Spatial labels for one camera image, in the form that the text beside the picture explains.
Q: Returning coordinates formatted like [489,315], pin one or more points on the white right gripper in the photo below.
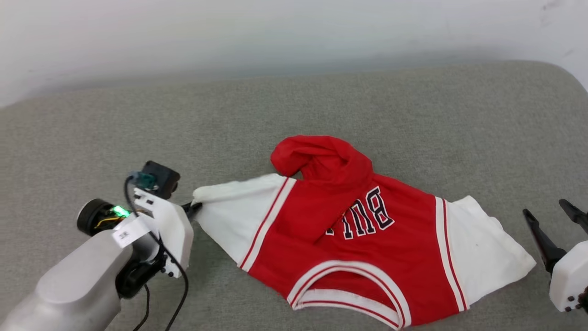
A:
[569,276]

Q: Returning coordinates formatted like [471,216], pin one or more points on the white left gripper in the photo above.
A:
[177,234]

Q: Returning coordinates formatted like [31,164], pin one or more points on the red and white jersey shirt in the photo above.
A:
[367,257]

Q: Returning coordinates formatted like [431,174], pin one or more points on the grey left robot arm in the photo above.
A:
[69,285]

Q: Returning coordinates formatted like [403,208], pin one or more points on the white paper label tag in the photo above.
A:
[128,231]

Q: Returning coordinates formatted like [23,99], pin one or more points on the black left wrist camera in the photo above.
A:
[161,177]

